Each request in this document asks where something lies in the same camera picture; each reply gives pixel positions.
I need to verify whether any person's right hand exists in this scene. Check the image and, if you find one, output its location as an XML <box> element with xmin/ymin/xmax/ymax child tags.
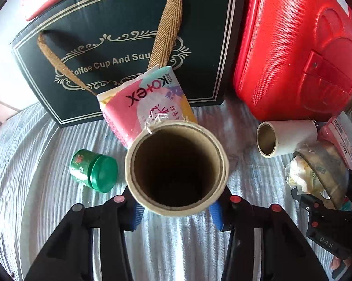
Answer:
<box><xmin>330</xmin><ymin>256</ymin><xmax>347</xmax><ymax>270</ymax></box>

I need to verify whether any tall lint roller refill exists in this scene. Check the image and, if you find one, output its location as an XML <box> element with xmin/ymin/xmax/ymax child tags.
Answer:
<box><xmin>125</xmin><ymin>120</ymin><xmax>230</xmax><ymax>218</ymax></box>

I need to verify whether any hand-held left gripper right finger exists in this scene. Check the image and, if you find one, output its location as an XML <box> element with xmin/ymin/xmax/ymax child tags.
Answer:
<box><xmin>208</xmin><ymin>186</ymin><xmax>323</xmax><ymax>281</ymax></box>

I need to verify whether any pink sanitary pad pack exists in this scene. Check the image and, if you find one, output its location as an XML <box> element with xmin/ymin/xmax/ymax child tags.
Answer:
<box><xmin>96</xmin><ymin>66</ymin><xmax>198</xmax><ymax>148</ymax></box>

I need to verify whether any small green jar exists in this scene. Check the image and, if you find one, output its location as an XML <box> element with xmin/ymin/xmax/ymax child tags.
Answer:
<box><xmin>70</xmin><ymin>149</ymin><xmax>118</xmax><ymax>194</ymax></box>

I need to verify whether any black gift box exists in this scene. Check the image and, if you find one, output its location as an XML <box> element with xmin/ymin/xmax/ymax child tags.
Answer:
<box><xmin>9</xmin><ymin>0</ymin><xmax>247</xmax><ymax>128</ymax></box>

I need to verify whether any red bear hard case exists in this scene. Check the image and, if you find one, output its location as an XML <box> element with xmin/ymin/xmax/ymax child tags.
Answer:
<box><xmin>233</xmin><ymin>0</ymin><xmax>352</xmax><ymax>122</ymax></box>

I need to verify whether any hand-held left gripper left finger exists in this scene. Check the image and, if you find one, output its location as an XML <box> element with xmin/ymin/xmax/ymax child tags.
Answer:
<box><xmin>24</xmin><ymin>186</ymin><xmax>146</xmax><ymax>281</ymax></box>

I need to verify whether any striped bed sheet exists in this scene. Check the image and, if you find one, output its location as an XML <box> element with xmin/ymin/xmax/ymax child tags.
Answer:
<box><xmin>0</xmin><ymin>94</ymin><xmax>352</xmax><ymax>281</ymax></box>

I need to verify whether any short lint roller refill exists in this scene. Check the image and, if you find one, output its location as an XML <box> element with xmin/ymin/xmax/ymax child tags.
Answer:
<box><xmin>256</xmin><ymin>119</ymin><xmax>318</xmax><ymax>159</ymax></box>

